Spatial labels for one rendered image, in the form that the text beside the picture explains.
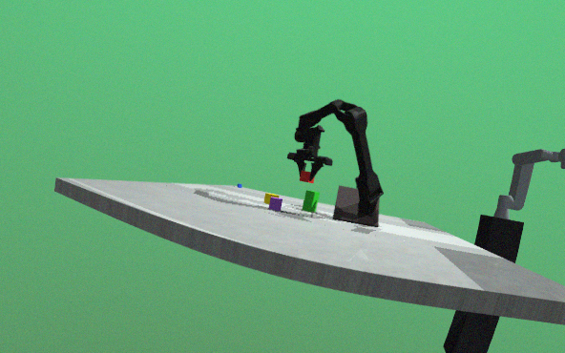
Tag green block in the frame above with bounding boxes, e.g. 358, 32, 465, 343
303, 200, 318, 213
304, 190, 320, 202

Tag red block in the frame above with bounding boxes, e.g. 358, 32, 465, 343
300, 171, 315, 183

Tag purple block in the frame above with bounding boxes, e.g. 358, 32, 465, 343
269, 197, 283, 211

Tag yellow block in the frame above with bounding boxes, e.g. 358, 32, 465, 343
263, 193, 279, 204

